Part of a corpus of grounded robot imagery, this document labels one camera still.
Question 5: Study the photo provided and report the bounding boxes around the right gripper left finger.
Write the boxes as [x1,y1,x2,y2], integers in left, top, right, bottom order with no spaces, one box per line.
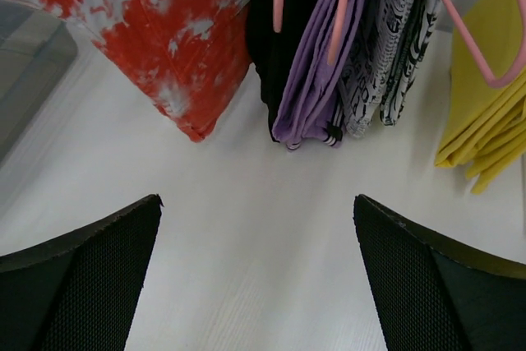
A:
[1,195,163,350]

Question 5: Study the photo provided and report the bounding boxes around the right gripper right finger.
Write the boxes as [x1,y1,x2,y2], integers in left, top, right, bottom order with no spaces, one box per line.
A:
[353,195,525,350]

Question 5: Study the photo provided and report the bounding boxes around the orange white patterned trousers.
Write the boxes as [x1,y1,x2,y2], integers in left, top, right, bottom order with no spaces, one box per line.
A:
[14,0,251,142]

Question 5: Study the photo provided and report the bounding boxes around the yellow trousers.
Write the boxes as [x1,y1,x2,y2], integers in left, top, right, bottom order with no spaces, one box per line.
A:
[435,0,525,194]

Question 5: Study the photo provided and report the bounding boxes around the purple trousers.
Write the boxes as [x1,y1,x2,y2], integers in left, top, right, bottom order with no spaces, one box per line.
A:
[271,0,365,150]

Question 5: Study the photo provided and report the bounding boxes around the pink hanger with yellow trousers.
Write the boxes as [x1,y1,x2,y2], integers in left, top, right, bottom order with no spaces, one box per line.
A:
[442,0,525,89]

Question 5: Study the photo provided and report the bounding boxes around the black white patterned trousers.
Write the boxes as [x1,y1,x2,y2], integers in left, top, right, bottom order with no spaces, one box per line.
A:
[340,0,441,137]

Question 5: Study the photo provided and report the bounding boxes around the translucent grey plastic bin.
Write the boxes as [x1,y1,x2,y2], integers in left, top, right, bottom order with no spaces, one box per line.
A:
[1,0,78,159]

